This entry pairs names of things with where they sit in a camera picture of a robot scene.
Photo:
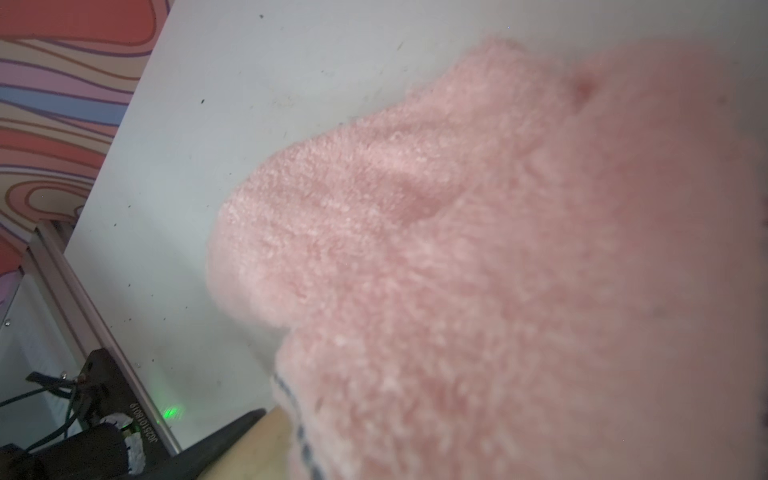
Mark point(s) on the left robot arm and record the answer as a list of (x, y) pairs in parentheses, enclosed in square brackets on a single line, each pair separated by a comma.
[(102, 452)]

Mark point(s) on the pink terry rag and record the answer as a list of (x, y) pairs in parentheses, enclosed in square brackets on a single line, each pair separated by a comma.
[(525, 270)]

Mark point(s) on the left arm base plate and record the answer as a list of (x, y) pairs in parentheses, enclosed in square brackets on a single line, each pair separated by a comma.
[(105, 397)]

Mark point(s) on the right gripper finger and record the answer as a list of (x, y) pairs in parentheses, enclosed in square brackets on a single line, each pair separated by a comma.
[(192, 462)]

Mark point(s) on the aluminium front rail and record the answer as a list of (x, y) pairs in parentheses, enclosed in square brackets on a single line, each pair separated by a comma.
[(77, 318)]

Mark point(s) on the wooden handle sickle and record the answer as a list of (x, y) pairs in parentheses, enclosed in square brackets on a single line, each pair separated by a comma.
[(261, 454)]

